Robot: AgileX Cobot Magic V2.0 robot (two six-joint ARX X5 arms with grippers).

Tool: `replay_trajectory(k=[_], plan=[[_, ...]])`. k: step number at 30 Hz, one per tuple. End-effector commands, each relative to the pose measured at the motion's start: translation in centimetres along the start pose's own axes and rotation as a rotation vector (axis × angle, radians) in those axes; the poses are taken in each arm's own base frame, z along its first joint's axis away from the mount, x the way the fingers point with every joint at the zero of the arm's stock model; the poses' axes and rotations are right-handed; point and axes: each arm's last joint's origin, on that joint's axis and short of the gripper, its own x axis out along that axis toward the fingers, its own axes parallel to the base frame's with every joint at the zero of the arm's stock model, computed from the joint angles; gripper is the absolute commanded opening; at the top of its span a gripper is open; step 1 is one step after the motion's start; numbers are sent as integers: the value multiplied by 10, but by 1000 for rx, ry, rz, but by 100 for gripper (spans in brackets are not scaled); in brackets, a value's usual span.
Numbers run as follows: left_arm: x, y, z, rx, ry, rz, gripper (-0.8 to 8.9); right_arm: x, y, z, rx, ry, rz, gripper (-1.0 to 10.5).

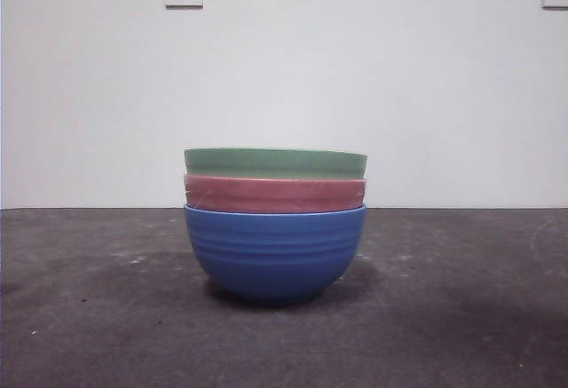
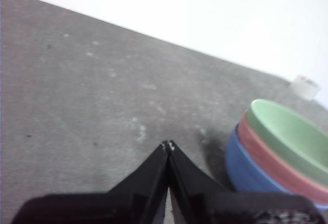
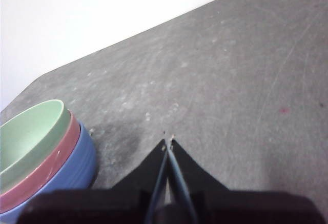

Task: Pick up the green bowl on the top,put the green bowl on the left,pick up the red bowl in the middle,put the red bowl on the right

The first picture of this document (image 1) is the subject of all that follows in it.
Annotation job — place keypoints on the blue ribbed bowl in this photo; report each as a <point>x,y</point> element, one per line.
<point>275,259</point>

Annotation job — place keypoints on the green ribbed bowl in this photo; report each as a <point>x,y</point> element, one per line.
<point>275,163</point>

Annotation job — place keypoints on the red ribbed bowl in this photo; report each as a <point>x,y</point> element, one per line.
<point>275,195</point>

